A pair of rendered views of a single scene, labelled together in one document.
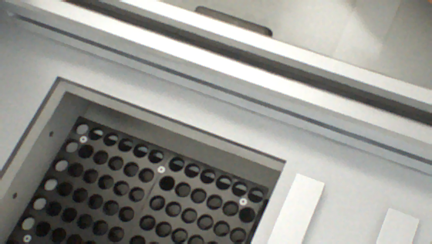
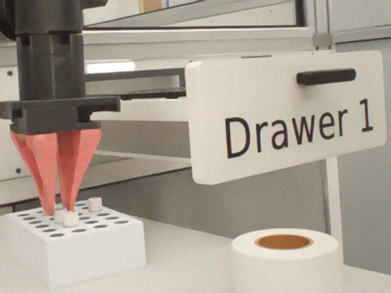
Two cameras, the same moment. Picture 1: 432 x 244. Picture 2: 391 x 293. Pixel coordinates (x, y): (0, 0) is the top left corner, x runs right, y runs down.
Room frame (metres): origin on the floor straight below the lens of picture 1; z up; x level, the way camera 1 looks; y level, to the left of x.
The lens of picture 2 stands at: (0.47, -1.08, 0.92)
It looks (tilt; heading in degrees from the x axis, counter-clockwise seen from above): 3 degrees down; 109
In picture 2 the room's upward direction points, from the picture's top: 4 degrees counter-clockwise
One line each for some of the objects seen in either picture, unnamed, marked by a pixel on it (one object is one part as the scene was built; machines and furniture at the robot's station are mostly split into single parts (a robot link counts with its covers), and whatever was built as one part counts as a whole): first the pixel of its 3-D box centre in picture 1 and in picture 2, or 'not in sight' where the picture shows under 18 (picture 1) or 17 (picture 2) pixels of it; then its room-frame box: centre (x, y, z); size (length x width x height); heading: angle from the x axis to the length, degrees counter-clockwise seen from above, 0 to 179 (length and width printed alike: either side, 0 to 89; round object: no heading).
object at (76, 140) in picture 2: not in sight; (50, 160); (0.23, -0.61, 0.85); 0.07 x 0.07 x 0.09; 47
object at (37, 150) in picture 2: not in sight; (61, 159); (0.24, -0.61, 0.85); 0.07 x 0.07 x 0.09; 47
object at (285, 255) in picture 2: not in sight; (285, 271); (0.43, -0.67, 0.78); 0.07 x 0.07 x 0.04
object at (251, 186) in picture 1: (167, 161); not in sight; (0.26, 0.05, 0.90); 0.18 x 0.02 x 0.01; 56
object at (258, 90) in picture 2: not in sight; (298, 109); (0.43, -0.44, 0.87); 0.29 x 0.02 x 0.11; 56
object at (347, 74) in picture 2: not in sight; (318, 76); (0.45, -0.46, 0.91); 0.07 x 0.04 x 0.01; 56
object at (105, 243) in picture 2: not in sight; (71, 238); (0.24, -0.60, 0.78); 0.12 x 0.08 x 0.04; 136
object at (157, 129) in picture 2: not in sight; (168, 117); (0.26, -0.33, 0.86); 0.40 x 0.26 x 0.06; 146
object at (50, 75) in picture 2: not in sight; (51, 78); (0.24, -0.61, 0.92); 0.10 x 0.07 x 0.07; 47
